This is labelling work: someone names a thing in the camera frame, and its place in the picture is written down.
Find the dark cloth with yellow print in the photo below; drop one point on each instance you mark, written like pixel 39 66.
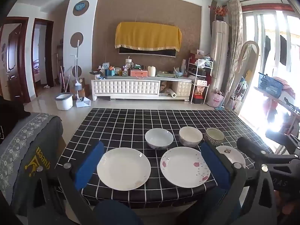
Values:
pixel 35 153

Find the yellow television cover cloth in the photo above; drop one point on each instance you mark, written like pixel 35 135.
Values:
pixel 147 35

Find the white mop bucket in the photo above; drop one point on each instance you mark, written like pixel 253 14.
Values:
pixel 63 102

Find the pink clothing pile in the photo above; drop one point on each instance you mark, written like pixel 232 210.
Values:
pixel 287 86

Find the deep white bowl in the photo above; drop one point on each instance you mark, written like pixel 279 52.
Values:
pixel 190 134

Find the blue plastic basket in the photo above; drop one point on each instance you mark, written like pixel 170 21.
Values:
pixel 270 84

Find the hanging dark garment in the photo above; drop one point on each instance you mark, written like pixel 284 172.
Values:
pixel 267 46
pixel 283 50

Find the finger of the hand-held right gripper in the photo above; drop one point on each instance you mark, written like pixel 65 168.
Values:
pixel 255 147
pixel 281 138

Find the white plastic jug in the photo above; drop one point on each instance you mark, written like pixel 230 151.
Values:
pixel 151 71

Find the white tumbler with straw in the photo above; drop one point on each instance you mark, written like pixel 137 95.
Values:
pixel 129 64

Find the black checkered tablecloth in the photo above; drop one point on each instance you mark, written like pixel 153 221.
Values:
pixel 121 126

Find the person's left leg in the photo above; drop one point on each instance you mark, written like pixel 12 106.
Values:
pixel 117 213

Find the blue patterned bowl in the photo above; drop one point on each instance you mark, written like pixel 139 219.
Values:
pixel 214 136

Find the brown cardboard box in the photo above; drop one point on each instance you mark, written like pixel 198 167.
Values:
pixel 85 90

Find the orange flower vase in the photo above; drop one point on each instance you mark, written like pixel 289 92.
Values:
pixel 219 11

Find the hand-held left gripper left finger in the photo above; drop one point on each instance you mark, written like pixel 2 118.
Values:
pixel 89 166

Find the white tower air conditioner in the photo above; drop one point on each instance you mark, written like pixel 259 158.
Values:
pixel 219 56

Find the white television cabinet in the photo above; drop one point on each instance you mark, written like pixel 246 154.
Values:
pixel 126 88

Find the black television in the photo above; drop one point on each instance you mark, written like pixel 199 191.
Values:
pixel 147 52

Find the blue wall clock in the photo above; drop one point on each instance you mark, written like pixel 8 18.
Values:
pixel 79 6

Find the cluttered storage shelf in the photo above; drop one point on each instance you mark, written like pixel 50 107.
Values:
pixel 239 96

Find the black cloth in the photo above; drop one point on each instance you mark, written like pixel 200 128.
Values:
pixel 9 117

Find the oval standing mirror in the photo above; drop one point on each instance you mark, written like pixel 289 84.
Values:
pixel 248 70

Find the round brown wall disc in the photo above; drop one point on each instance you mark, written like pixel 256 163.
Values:
pixel 84 11
pixel 74 71
pixel 76 37

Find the grey floral sofa cover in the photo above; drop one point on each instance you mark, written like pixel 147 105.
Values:
pixel 14 140

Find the pink box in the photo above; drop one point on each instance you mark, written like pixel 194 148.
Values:
pixel 138 73

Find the white plate with pink flowers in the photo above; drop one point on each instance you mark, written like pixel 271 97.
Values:
pixel 182 166

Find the dark red door frame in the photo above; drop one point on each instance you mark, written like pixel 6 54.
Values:
pixel 49 51

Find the patterned curtain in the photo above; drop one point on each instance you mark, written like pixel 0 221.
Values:
pixel 235 39

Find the white paper roll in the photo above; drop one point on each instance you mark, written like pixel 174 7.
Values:
pixel 172 93

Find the plain white plate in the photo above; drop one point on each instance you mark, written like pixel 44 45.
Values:
pixel 124 168

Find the dark red wooden door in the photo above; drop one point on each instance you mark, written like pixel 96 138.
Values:
pixel 11 51

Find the wide white bowl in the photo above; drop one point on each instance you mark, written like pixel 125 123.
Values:
pixel 159 137

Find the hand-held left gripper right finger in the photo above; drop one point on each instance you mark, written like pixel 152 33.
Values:
pixel 215 166

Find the white dustpan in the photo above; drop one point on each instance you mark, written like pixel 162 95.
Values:
pixel 83 102

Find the pink bag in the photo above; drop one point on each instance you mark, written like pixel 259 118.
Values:
pixel 215 99

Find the small printed white plate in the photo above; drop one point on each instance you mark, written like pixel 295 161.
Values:
pixel 232 157

